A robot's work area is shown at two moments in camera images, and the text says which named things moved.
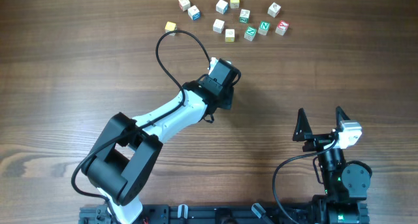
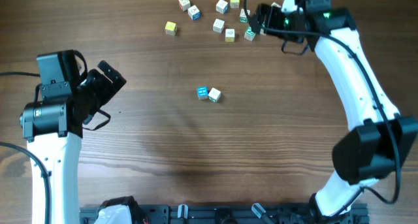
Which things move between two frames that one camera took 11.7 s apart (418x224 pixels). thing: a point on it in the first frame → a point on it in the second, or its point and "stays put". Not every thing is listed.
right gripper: [303, 129] → [272, 13]
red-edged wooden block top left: [184, 3] stays put
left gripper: [227, 102] → [107, 88]
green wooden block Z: [249, 34] stays put
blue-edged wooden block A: [194, 12] stays put
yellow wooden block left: [170, 26] stays put
